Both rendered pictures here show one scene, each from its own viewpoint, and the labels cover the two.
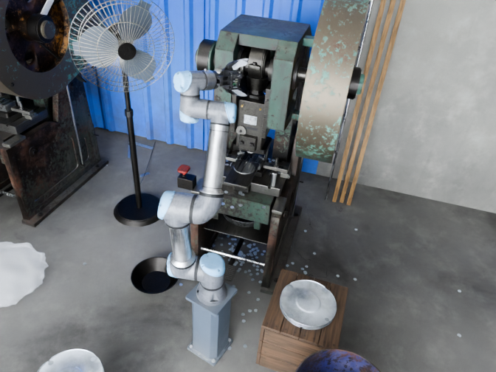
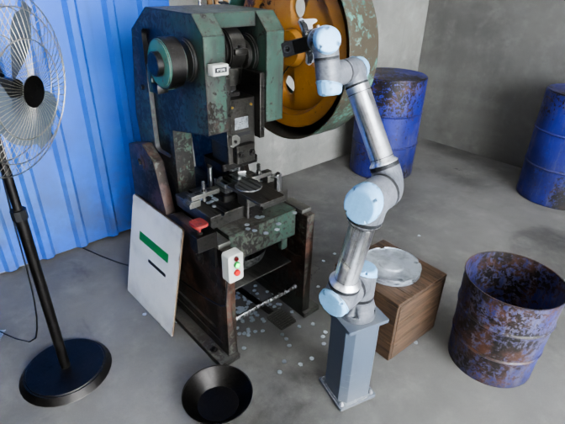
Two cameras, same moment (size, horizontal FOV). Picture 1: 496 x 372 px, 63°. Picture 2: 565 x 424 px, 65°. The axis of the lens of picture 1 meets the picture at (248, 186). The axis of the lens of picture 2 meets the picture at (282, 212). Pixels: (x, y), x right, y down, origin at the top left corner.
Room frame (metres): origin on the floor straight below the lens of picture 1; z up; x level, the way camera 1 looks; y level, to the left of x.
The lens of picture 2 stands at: (0.77, 1.42, 1.65)
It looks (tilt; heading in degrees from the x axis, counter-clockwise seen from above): 29 degrees down; 305
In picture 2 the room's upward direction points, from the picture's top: 1 degrees clockwise
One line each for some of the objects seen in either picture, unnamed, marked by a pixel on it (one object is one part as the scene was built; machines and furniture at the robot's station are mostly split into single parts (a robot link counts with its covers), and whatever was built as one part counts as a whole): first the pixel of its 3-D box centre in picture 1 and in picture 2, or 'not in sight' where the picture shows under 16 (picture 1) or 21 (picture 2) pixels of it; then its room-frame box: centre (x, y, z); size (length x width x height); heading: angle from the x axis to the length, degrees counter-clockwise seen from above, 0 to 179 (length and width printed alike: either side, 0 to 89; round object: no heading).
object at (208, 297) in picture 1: (212, 286); (357, 301); (1.29, 0.13, 0.50); 0.15 x 0.15 x 0.10
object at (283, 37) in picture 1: (257, 138); (214, 158); (2.19, -0.03, 0.83); 0.79 x 0.43 x 1.34; 167
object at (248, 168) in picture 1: (241, 181); (255, 202); (1.88, 0.04, 0.72); 0.25 x 0.14 x 0.14; 167
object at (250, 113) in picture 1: (252, 121); (235, 126); (2.01, 0.01, 1.04); 0.17 x 0.15 x 0.30; 167
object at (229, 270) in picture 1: (238, 249); (251, 298); (1.92, 0.03, 0.14); 0.59 x 0.10 x 0.05; 167
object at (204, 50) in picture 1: (214, 61); (171, 66); (2.13, 0.24, 1.31); 0.22 x 0.12 x 0.22; 167
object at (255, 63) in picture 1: (257, 77); (228, 70); (2.05, 0.00, 1.27); 0.21 x 0.12 x 0.34; 167
